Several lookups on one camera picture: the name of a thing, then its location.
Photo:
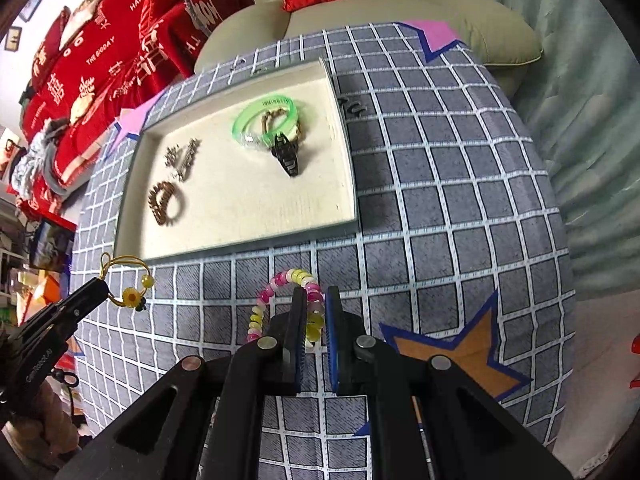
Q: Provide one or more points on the red pillow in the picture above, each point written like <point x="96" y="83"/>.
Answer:
<point x="47" y="50"/>

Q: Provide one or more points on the silver hair clip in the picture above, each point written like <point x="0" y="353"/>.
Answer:
<point x="189" y="160"/>

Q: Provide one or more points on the black hair claw clip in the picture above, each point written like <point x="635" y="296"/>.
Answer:
<point x="287" y="160"/>

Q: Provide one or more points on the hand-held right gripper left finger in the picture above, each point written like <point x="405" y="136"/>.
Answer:
<point x="299" y="345"/>

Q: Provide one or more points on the red printed blanket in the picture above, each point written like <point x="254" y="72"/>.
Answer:
<point x="125" y="50"/>

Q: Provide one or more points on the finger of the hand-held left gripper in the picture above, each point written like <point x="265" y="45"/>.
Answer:
<point x="60" y="322"/>
<point x="82" y="294"/>

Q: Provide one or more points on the shallow cardboard box tray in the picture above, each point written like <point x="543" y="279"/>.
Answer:
<point x="240" y="195"/>

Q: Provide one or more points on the white and green pillow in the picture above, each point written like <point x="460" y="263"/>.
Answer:
<point x="85" y="12"/>

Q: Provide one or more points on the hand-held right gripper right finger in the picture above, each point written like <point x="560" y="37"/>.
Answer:
<point x="332" y="345"/>

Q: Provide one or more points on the small cream plush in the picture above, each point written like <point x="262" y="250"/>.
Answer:
<point x="85" y="109"/>

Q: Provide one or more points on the small silver brooch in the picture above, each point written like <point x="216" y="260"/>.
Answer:
<point x="171" y="156"/>

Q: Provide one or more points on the pale green curtain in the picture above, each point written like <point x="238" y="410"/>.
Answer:
<point x="575" y="110"/>

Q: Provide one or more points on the small picture frame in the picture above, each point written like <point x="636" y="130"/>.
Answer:
<point x="13" y="38"/>
<point x="31" y="8"/>

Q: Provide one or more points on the blue printed box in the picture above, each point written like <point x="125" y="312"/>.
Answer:
<point x="50" y="245"/>

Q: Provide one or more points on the red plastic stool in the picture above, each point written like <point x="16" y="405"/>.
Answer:
<point x="635" y="360"/>

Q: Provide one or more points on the green translucent bangle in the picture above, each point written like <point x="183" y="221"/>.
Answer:
<point x="240" y="120"/>

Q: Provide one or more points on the person's left hand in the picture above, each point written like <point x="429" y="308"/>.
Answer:
<point x="50" y="422"/>

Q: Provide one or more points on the light green armchair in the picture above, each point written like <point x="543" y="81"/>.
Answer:
<point x="350" y="20"/>

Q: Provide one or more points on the grey checked tablecloth with stars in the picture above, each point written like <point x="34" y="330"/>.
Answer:
<point x="450" y="210"/>

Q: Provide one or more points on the grey and white clothes pile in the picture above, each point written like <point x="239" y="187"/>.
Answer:
<point x="37" y="160"/>

